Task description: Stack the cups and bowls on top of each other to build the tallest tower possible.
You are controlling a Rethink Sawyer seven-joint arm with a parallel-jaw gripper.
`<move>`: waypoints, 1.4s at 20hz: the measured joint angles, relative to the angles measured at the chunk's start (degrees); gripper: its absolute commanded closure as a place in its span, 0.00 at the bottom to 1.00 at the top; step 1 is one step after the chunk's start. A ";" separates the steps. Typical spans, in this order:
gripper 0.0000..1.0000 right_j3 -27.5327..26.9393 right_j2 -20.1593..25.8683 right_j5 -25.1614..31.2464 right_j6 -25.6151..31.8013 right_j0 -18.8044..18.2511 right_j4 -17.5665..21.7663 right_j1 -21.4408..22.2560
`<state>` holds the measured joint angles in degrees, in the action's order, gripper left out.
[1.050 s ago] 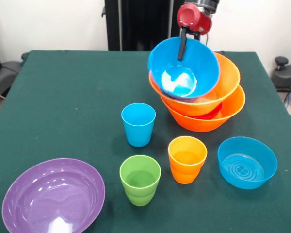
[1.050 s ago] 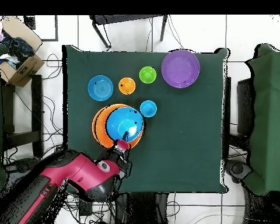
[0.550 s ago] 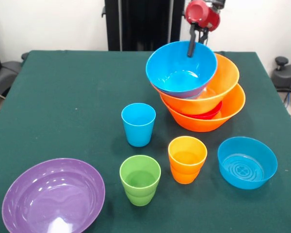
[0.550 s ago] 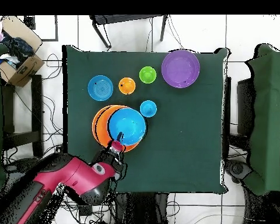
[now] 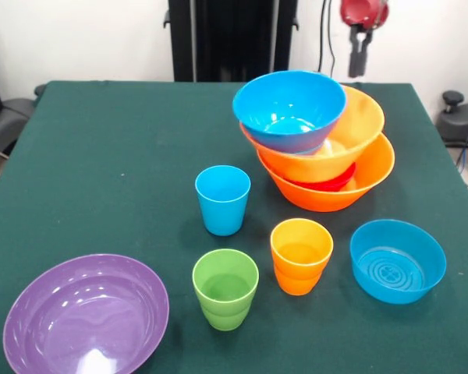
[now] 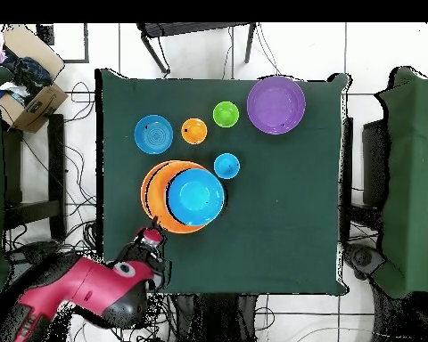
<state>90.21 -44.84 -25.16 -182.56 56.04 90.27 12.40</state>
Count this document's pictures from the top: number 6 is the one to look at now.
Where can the dark green tablecloth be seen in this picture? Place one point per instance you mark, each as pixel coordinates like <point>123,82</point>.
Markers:
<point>271,231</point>

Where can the large purple bowl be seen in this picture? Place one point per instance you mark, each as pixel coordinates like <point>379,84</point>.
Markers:
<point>276,105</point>

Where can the large blue bowl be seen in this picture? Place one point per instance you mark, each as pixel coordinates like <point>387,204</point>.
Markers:
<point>196,197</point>

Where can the orange cup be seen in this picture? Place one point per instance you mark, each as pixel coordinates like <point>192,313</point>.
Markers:
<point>194,131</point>

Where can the cardboard box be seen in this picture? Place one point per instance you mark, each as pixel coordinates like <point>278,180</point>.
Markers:
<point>39,107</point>

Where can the dark blue cloth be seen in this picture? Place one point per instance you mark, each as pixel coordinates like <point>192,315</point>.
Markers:
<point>28,74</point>

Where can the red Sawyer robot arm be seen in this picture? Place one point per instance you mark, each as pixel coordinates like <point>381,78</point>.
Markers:
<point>100,281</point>

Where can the blue ribbed-bottom bowl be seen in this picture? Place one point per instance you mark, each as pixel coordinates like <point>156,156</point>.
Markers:
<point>153,134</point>

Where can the black equipment case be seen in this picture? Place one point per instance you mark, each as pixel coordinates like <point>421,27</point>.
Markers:
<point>374,160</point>

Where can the black metal chair frame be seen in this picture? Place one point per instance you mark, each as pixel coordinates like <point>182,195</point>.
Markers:
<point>185,28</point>

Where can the black pedestal foot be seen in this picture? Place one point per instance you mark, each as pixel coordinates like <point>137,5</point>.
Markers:
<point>35,249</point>
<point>363,257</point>

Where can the black bench frame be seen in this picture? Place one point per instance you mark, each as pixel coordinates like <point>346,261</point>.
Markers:
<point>56,160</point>

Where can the green cup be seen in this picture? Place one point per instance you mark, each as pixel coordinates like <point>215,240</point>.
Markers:
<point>225,114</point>

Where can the black square floor frame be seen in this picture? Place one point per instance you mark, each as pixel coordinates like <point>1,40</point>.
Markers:
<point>45,34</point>

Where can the blue cup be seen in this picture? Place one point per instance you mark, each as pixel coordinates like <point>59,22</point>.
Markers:
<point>226,165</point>

